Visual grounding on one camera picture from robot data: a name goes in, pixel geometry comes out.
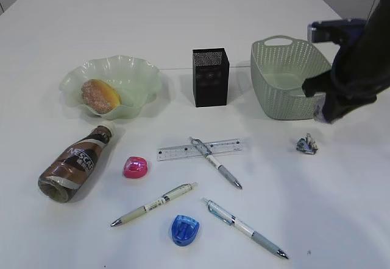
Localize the clear plastic ruler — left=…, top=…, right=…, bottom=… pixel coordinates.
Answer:
left=157, top=139, right=244, bottom=161

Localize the green wavy glass plate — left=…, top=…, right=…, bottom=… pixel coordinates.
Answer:
left=59, top=55, right=162, bottom=120

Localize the blue pencil sharpener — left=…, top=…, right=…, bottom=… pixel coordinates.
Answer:
left=171, top=215, right=200, bottom=246

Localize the paper ball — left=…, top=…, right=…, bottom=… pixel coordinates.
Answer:
left=296, top=133, right=318, bottom=155
left=313, top=96, right=327, bottom=124

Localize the brown Nescafe coffee bottle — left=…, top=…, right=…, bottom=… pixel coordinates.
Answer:
left=38, top=121, right=115, bottom=203

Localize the sugared bread bun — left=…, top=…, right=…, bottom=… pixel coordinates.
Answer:
left=81, top=79, right=121, bottom=114

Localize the blue clear grey-grip pen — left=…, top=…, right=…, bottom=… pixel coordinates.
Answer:
left=202, top=198, right=289, bottom=260

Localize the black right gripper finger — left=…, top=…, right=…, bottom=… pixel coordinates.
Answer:
left=302, top=72, right=335, bottom=97
left=321, top=94, right=356, bottom=124

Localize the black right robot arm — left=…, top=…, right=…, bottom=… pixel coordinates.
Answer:
left=302, top=0, right=389, bottom=124

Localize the green woven plastic basket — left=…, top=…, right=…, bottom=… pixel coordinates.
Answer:
left=250, top=35, right=332, bottom=121

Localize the grey grip pen on ruler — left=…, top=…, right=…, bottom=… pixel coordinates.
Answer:
left=190, top=137, right=243, bottom=190

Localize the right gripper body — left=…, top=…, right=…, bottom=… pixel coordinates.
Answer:
left=331, top=28, right=381, bottom=105

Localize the pink pencil sharpener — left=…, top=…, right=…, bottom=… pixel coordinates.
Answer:
left=123, top=156, right=148, bottom=179

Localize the black mesh pen holder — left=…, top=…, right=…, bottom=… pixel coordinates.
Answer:
left=193, top=48, right=230, bottom=108

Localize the beige grip pen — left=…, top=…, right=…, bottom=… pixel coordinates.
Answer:
left=110, top=182, right=197, bottom=227

